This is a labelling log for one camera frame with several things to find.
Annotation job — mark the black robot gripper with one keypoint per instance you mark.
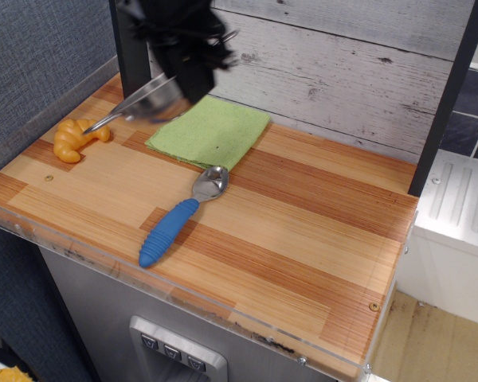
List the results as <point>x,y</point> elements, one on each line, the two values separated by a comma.
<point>187,38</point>

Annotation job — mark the silver metal two-handled pot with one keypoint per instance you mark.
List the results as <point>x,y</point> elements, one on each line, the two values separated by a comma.
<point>159,100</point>

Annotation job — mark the green folded cloth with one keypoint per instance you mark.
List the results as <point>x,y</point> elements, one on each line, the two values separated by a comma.
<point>212,133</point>

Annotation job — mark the orange plastic croissant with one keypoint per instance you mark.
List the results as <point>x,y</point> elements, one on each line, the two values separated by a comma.
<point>70,137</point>

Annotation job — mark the clear acrylic table guard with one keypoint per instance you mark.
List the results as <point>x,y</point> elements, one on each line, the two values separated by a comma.
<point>336,367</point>

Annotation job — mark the silver toy fridge cabinet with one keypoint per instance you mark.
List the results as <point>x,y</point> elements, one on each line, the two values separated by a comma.
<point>101,306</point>

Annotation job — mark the ice dispenser button panel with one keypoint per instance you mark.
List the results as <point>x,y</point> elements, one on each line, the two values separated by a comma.
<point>167,356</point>

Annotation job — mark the white toy sink unit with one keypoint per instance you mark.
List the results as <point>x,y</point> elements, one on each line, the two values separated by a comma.
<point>440,265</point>

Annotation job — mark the yellow toy at corner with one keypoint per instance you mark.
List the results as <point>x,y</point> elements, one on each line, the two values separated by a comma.
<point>14,375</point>

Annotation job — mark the black vertical post left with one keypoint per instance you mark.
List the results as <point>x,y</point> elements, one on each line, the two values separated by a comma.
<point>131,52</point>

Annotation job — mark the black vertical post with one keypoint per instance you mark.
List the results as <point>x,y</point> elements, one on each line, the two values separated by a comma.
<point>131,52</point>
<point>458,73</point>

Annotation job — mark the blue-handled metal spoon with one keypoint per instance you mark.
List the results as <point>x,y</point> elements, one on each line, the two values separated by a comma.
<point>209,185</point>

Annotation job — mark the black vertical post right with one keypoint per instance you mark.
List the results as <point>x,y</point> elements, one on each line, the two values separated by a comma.
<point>458,73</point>

